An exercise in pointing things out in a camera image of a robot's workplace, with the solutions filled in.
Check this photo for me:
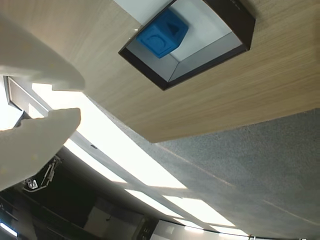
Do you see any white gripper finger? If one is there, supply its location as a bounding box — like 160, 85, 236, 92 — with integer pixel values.
0, 13, 86, 92
0, 106, 82, 193

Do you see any dark brown open box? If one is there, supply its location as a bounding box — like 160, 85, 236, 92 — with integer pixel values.
117, 0, 257, 92

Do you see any white paper sheet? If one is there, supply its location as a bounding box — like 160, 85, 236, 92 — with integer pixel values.
111, 0, 176, 26

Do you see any blue cube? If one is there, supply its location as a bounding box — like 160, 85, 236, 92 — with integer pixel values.
135, 8, 190, 60

